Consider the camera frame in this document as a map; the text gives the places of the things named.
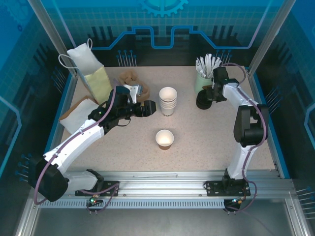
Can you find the brown paper coffee cup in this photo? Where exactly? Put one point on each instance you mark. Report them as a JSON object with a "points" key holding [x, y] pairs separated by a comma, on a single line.
{"points": [[164, 138]]}

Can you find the printed paper gift bag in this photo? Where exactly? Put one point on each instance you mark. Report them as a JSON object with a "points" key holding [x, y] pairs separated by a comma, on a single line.
{"points": [[96, 78]]}

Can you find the white paper napkin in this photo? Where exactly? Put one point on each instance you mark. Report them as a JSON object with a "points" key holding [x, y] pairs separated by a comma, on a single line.
{"points": [[78, 118]]}

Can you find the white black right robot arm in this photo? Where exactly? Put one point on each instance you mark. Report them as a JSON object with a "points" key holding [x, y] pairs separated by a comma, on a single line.
{"points": [[242, 157]]}

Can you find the pale green holder cup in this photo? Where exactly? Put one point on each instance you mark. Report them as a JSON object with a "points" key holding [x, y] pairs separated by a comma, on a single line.
{"points": [[200, 84]]}

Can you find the black cup lid stack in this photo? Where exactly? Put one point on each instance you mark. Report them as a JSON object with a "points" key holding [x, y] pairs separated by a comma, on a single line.
{"points": [[203, 105]]}

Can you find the white paper cup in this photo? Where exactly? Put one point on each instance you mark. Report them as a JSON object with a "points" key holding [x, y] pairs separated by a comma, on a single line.
{"points": [[168, 94], [168, 107], [168, 103], [168, 112]]}

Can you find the brown napkin stack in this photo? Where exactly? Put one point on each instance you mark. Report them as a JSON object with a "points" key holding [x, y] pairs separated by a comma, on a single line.
{"points": [[75, 108]]}

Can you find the small LED circuit board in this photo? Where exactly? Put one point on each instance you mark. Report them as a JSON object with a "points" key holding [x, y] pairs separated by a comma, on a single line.
{"points": [[236, 201], [93, 201]]}

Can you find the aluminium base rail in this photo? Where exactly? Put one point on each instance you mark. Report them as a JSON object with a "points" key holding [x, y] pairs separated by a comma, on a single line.
{"points": [[160, 184]]}

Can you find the aluminium frame post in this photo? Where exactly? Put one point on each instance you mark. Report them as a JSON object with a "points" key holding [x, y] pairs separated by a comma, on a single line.
{"points": [[49, 29], [270, 32]]}

